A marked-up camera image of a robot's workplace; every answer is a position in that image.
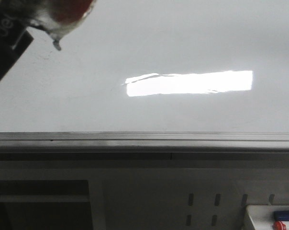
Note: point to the white marker tray box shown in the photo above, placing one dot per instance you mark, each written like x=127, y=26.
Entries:
x=261, y=217

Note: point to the white whiteboard with aluminium frame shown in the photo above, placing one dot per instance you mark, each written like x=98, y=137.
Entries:
x=155, y=73

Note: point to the red capped marker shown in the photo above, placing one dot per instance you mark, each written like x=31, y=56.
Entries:
x=281, y=225

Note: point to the white perforated metal panel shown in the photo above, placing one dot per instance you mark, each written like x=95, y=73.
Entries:
x=140, y=195

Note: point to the white whiteboard marker with tape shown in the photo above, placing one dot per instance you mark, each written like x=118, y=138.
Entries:
x=57, y=17

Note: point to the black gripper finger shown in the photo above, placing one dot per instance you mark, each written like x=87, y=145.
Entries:
x=14, y=39

